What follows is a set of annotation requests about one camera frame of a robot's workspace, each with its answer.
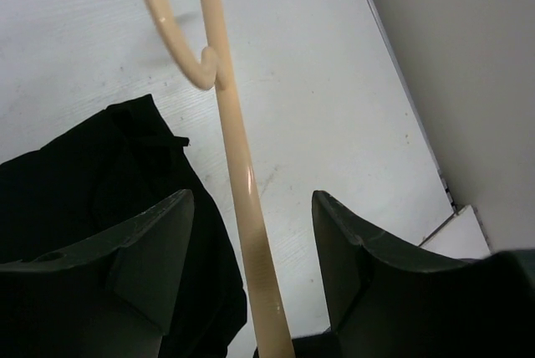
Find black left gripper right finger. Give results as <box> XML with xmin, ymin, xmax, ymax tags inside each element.
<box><xmin>312</xmin><ymin>191</ymin><xmax>534</xmax><ymax>357</ymax></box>

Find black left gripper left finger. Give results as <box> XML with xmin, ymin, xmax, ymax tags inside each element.
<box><xmin>1</xmin><ymin>190</ymin><xmax>194</xmax><ymax>357</ymax></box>

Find black trousers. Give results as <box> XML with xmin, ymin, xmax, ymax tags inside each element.
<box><xmin>1</xmin><ymin>95</ymin><xmax>247</xmax><ymax>357</ymax></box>

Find beige plastic hanger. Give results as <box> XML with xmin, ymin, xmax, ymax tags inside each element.
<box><xmin>145</xmin><ymin>0</ymin><xmax>296</xmax><ymax>357</ymax></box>

